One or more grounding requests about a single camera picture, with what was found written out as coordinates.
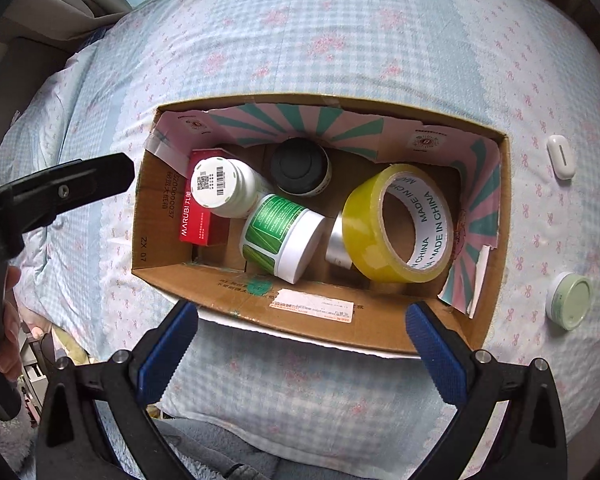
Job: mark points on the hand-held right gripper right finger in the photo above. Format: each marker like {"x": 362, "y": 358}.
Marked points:
{"x": 437, "y": 360}

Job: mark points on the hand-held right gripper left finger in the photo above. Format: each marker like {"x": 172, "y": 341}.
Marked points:
{"x": 167, "y": 355}

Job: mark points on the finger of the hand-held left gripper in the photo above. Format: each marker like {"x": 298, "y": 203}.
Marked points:
{"x": 80, "y": 180}

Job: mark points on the cardboard box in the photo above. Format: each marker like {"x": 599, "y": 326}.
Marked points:
{"x": 370, "y": 320}

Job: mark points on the red carton box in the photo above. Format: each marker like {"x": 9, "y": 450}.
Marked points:
{"x": 197, "y": 227}

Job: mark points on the white pill bottle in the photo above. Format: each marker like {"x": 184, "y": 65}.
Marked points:
{"x": 215, "y": 185}

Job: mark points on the small silver jar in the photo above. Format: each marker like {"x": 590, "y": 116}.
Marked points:
{"x": 337, "y": 240}

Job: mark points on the yellow packing tape roll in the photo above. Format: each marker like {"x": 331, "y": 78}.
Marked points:
{"x": 365, "y": 220}

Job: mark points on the green label white jar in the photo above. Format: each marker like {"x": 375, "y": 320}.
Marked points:
{"x": 275, "y": 225}

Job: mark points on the black lid jar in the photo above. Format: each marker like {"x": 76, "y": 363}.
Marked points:
{"x": 297, "y": 162}

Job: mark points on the person's left hand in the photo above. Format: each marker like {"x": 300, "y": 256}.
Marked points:
{"x": 9, "y": 325}

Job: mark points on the blue floral pillow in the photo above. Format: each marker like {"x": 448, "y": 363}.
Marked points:
{"x": 40, "y": 125}

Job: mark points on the yellow patterned cloth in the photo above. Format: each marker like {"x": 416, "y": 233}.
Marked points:
{"x": 77, "y": 352}

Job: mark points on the grey fleece cloth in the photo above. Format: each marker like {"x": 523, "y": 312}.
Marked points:
{"x": 230, "y": 450}

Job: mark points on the pale green lid jar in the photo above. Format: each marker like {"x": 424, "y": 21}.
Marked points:
{"x": 572, "y": 300}

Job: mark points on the small white case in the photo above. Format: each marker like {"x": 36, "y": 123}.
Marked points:
{"x": 560, "y": 157}

